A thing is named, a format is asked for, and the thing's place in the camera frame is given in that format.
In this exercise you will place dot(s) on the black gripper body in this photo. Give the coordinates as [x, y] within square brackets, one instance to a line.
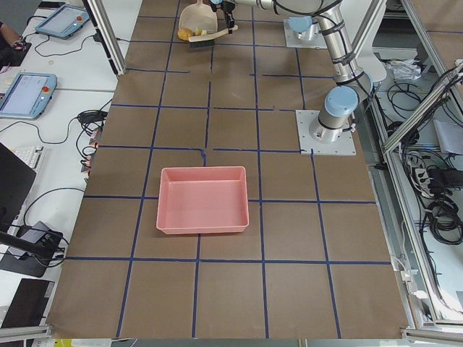
[228, 11]

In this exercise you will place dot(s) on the white hand brush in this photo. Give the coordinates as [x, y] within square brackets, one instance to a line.
[204, 41]

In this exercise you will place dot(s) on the white plastic dustpan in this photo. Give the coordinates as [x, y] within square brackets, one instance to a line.
[198, 16]

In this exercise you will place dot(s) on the brown potato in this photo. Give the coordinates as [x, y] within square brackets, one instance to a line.
[184, 34]

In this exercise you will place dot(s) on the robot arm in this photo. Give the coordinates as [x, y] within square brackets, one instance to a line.
[305, 28]
[303, 59]

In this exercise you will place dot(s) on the pink plastic bin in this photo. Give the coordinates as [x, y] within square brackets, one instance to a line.
[203, 200]

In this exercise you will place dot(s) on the blue teach pendant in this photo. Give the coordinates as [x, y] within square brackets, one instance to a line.
[64, 22]

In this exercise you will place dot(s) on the black power brick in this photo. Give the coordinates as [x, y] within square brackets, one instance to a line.
[91, 116]

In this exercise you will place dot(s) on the person at desk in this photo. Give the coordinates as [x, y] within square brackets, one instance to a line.
[13, 47]

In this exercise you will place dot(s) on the white keyboard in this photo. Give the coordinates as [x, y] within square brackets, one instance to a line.
[30, 155]

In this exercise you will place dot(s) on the black monitor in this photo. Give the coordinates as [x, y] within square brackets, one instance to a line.
[16, 182]

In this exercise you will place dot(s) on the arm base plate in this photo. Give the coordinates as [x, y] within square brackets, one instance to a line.
[293, 42]
[315, 139]

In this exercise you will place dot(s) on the aluminium frame post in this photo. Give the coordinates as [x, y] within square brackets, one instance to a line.
[104, 30]

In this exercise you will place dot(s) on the black camera stand base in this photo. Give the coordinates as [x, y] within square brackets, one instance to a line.
[33, 250]

